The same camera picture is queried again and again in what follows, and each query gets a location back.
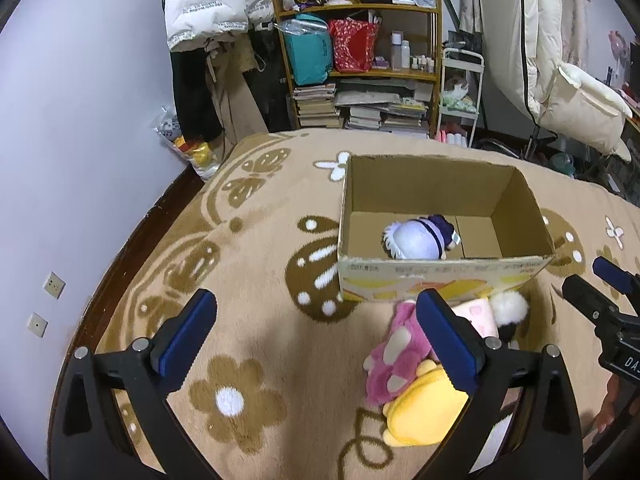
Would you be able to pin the cardboard box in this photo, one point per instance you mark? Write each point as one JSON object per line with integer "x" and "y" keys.
{"x": 440, "y": 195}

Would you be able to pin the person's right hand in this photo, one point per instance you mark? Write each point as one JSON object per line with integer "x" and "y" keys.
{"x": 607, "y": 405}

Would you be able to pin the clear plastic bag of toys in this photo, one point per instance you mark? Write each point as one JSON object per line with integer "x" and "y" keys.
{"x": 192, "y": 150}

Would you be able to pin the tall white bottle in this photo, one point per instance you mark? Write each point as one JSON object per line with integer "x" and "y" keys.
{"x": 396, "y": 52}

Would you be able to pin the black hanging garment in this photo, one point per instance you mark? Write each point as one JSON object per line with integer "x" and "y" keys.
{"x": 192, "y": 95}

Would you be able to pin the white wall socket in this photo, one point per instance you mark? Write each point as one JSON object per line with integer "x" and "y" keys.
{"x": 37, "y": 325}
{"x": 54, "y": 286}

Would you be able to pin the small stack of books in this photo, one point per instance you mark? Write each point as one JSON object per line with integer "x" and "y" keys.
{"x": 315, "y": 107}

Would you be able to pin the teal bag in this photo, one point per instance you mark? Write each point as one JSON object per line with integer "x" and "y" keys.
{"x": 310, "y": 55}

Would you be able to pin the wide stack of books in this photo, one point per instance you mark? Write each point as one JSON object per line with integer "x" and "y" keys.
{"x": 385, "y": 115}

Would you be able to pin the beige floral printed blanket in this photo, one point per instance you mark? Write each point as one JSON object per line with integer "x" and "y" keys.
{"x": 260, "y": 280}

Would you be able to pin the row of small bottles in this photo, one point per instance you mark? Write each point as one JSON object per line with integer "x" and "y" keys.
{"x": 422, "y": 63}

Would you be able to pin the yellow plush toy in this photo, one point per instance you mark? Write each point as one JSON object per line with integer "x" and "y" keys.
{"x": 420, "y": 415}

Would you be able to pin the red patterned bag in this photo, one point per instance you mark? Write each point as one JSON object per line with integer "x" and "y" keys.
{"x": 352, "y": 47}

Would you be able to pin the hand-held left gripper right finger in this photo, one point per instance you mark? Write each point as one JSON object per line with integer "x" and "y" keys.
{"x": 445, "y": 345}

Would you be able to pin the white fluffy plush toy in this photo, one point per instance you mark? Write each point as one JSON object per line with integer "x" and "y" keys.
{"x": 507, "y": 307}

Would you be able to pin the pink plush toy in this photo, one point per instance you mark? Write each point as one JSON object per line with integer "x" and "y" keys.
{"x": 395, "y": 360}

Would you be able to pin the cream puffer coat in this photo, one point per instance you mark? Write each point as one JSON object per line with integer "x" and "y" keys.
{"x": 545, "y": 35}

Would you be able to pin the beige hanging cloth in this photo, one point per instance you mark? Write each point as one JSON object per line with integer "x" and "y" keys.
{"x": 240, "y": 105}

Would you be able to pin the purple plush doll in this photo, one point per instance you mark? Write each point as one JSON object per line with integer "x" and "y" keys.
{"x": 415, "y": 240}

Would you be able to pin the pale pink soft cushion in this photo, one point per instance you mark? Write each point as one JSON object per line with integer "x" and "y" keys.
{"x": 477, "y": 317}

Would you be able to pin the short white bottle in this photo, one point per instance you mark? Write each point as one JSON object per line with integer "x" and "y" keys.
{"x": 405, "y": 56}

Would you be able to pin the white brown plush cat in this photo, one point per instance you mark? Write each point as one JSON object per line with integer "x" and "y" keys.
{"x": 457, "y": 88}

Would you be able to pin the white metal cart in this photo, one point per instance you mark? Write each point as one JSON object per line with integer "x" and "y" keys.
{"x": 478, "y": 85}

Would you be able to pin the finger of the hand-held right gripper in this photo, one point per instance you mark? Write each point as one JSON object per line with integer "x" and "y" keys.
{"x": 585, "y": 300}
{"x": 612, "y": 270}

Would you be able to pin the wooden shelf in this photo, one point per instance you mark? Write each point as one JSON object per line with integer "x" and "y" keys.
{"x": 385, "y": 74}

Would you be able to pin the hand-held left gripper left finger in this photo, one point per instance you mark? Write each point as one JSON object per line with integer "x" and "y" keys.
{"x": 190, "y": 340}

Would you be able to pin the white puffer jacket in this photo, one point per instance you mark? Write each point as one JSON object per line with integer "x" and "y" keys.
{"x": 210, "y": 5}

